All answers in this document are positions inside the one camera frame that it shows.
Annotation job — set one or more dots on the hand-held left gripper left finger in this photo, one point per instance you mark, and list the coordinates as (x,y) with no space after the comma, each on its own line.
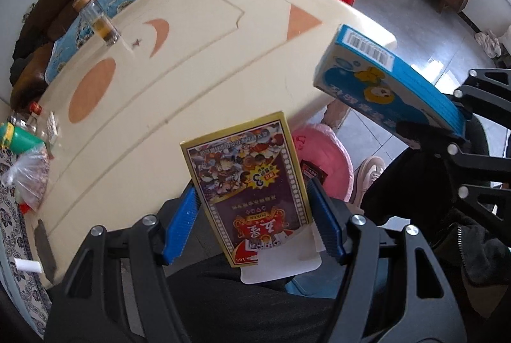
(181,223)

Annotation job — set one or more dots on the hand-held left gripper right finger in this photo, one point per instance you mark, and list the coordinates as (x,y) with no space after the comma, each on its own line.
(325,223)

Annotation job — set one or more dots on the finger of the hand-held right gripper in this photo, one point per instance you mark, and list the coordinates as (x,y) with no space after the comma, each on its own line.
(455,155)
(483,87)

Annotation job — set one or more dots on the black cardboard box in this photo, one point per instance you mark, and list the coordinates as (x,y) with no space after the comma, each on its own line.
(313,171)

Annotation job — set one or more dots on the playing card box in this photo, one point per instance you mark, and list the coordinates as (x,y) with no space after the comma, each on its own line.
(247,187)

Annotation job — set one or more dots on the blue cartoon medicine box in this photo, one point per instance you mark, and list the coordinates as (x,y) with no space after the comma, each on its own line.
(383,87)

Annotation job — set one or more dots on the white crumpled cloth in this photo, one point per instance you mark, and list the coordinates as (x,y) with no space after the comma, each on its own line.
(489,43)

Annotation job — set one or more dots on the person's black pants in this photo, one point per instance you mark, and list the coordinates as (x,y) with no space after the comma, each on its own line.
(407,183)

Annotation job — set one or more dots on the white paper piece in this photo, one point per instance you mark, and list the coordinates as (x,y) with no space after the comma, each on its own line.
(279,265)

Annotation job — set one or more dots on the person's beige shoe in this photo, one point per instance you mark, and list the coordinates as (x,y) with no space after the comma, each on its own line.
(369,175)

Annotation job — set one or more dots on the white cabinet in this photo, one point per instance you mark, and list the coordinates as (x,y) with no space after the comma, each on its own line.
(491,3)

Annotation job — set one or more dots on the person's black jacket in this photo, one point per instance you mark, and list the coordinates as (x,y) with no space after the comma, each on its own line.
(479,243)

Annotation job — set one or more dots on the clear plastic bag of nuts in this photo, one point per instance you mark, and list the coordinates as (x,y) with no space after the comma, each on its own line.
(30,179)

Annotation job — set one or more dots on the small white cylinder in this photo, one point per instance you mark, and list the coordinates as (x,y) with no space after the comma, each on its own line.
(28,265)

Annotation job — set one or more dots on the black and white floral cloth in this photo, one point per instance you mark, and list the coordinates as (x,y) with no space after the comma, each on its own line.
(14,231)

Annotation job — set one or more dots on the green plastic bottle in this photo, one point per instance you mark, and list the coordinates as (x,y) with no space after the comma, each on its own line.
(20,139)

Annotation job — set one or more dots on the clear glass jar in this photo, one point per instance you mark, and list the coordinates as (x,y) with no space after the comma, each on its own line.
(28,125)

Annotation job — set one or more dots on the small red-capped bottle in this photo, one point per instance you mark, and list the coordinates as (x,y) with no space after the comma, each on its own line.
(35,110)

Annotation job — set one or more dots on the blue floral sofa cover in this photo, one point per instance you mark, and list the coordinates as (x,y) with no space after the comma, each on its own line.
(76,39)

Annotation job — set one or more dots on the glass bottle with gold cap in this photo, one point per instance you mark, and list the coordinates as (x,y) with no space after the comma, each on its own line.
(99,23)

